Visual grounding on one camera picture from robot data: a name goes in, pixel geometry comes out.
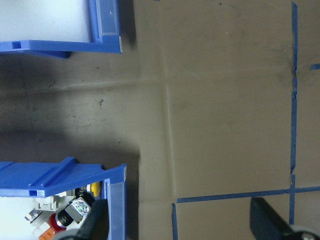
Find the blue plastic storage bin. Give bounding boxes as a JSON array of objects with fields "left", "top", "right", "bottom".
[
  {"left": 0, "top": 156, "right": 128, "bottom": 240},
  {"left": 0, "top": 0, "right": 123, "bottom": 60}
]

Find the silver button orange block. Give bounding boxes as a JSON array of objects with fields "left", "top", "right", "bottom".
[{"left": 24, "top": 209, "right": 57, "bottom": 240}]

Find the pile of push-button switches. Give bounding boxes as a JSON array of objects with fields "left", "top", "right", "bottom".
[{"left": 0, "top": 192, "right": 61, "bottom": 240}]

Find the grey white contact block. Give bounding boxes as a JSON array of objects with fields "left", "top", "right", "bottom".
[{"left": 34, "top": 195, "right": 63, "bottom": 211}]

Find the white foam liner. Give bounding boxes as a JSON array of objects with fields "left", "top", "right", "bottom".
[{"left": 0, "top": 0, "right": 92, "bottom": 43}]

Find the yellow push button switch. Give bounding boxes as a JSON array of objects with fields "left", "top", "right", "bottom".
[{"left": 67, "top": 181, "right": 102, "bottom": 202}]

